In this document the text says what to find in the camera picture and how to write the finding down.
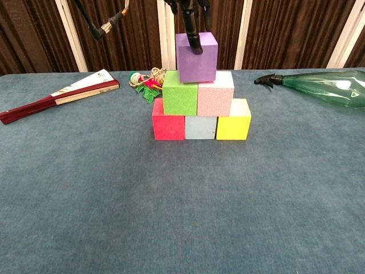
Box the folded red paper fan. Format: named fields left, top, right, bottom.
left=0, top=69, right=120, bottom=126

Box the green plastic spray bottle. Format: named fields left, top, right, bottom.
left=253, top=70, right=365, bottom=109

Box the green foam cube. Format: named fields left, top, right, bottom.
left=161, top=70, right=200, bottom=116

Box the blue felt table cloth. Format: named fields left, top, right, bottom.
left=0, top=67, right=365, bottom=274

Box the colourful feather toy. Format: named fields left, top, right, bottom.
left=128, top=71, right=165, bottom=105

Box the white partition frame post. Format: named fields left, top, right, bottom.
left=55, top=0, right=89, bottom=72
left=233, top=0, right=254, bottom=71
left=326, top=0, right=365, bottom=69
left=156, top=0, right=177, bottom=71

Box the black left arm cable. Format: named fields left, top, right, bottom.
left=74, top=0, right=131, bottom=41

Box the yellow foam cube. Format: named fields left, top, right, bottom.
left=216, top=98, right=252, bottom=141

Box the purple foam cube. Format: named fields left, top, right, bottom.
left=175, top=32, right=219, bottom=84

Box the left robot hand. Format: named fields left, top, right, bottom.
left=164, top=0, right=213, bottom=55

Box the pink foam cube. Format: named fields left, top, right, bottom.
left=197, top=71, right=236, bottom=117

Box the light blue foam cube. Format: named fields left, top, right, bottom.
left=184, top=115, right=218, bottom=140

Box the dark brown curtain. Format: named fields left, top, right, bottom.
left=0, top=0, right=365, bottom=75

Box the red foam cube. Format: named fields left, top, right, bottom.
left=152, top=98, right=186, bottom=141

